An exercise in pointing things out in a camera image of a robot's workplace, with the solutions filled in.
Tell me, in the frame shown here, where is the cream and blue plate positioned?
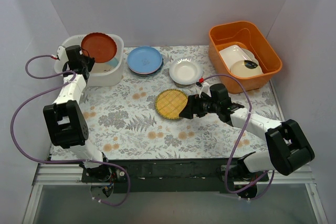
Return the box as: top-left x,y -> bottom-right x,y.
91,57 -> 119,73

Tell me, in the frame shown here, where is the woven bamboo tray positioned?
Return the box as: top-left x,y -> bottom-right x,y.
155,89 -> 188,120

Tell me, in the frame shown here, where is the red scalloped plate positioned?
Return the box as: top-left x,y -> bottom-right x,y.
81,33 -> 117,63

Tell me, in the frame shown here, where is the white scalloped bowl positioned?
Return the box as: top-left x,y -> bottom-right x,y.
169,57 -> 203,86

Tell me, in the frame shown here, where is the speckled ceramic saucer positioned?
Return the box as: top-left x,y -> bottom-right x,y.
175,82 -> 193,88

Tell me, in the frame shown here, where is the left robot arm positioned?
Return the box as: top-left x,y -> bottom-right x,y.
43,45 -> 112,182

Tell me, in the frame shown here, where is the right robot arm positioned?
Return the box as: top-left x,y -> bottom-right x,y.
179,83 -> 315,181

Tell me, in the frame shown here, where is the white plastic bin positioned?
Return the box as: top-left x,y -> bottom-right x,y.
54,34 -> 124,87

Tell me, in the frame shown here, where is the orange plastic bin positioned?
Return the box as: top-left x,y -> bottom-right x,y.
208,21 -> 282,91

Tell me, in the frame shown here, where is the cream plate with black mark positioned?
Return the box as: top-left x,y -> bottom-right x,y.
230,60 -> 263,78

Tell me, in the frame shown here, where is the white rectangular dish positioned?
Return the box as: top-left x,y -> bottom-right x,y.
219,45 -> 256,69

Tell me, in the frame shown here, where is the pink plate under blue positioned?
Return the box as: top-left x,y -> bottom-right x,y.
129,65 -> 163,77

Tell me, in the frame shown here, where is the blue round plate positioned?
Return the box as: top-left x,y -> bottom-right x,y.
127,46 -> 163,72

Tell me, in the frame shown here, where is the floral table mat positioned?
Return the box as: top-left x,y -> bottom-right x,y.
51,45 -> 291,161

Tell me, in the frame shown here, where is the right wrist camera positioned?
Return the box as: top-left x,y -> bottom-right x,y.
196,78 -> 211,97

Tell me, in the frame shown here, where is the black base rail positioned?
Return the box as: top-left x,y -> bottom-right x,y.
78,157 -> 276,193

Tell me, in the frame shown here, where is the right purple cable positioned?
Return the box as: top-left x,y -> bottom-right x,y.
203,73 -> 276,200

